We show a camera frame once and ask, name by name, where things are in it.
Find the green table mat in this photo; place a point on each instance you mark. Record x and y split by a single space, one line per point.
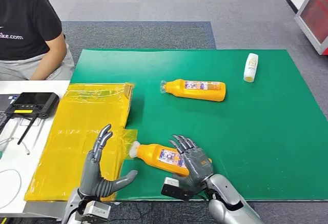
231 130

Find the yellow film wrapped cardboard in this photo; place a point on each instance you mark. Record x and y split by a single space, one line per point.
77 120

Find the person's left forearm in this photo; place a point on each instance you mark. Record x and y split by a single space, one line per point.
51 59

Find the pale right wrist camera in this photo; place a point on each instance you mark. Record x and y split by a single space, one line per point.
170 186

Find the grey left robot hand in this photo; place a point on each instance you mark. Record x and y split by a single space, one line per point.
92 178

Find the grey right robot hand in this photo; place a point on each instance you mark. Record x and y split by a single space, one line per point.
197 164

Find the small white bottle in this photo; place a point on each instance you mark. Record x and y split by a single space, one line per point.
250 68

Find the orange bottle clear cap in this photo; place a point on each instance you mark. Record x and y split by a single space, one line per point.
205 95

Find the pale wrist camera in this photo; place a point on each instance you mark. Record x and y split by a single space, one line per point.
170 186
96 212

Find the black remote controller with antennas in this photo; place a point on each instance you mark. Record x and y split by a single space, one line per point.
33 100

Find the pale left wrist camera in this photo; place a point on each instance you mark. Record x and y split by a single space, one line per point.
96 212

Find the orange bottle white cap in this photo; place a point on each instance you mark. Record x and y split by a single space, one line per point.
148 154

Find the person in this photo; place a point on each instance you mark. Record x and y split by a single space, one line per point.
22 12

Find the red cabinet white frame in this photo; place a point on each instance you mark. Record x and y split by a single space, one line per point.
317 12

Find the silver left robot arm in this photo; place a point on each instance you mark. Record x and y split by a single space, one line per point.
70 205

